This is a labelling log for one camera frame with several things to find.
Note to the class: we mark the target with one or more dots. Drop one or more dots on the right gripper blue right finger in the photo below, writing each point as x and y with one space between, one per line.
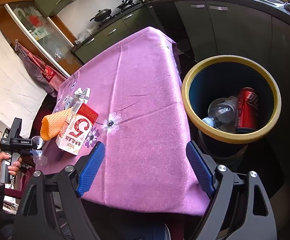
200 164

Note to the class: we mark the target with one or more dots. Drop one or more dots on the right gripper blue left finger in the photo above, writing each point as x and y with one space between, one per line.
87 168

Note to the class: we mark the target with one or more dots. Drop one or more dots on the red white milk carton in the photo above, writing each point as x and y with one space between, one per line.
76 128

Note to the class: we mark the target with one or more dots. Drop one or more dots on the clear plastic water bottle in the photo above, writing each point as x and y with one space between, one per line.
222 114

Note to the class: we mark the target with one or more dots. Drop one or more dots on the red soda can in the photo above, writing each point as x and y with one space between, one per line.
247 108

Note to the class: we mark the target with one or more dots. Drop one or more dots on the silver snack wrapper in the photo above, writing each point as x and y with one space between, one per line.
79 95

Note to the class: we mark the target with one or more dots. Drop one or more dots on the yellow rimmed trash bin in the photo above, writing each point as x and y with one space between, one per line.
224 76

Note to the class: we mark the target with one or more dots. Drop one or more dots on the person's left hand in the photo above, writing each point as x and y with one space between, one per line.
6 168

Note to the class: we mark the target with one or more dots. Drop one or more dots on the white hanging sheet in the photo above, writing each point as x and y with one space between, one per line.
20 96

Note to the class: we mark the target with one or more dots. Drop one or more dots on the hanging red apron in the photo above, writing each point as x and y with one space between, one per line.
43 74

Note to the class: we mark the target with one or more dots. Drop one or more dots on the pink floral tablecloth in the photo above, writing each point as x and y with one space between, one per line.
135 89

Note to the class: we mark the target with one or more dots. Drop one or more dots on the glass sliding door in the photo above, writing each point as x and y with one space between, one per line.
50 41

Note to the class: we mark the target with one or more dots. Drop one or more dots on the black wok with lid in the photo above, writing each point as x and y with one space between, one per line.
101 15

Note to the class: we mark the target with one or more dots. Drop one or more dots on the green lower cabinets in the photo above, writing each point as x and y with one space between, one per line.
120 27

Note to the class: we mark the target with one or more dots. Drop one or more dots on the small black pot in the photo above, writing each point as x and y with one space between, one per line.
125 4

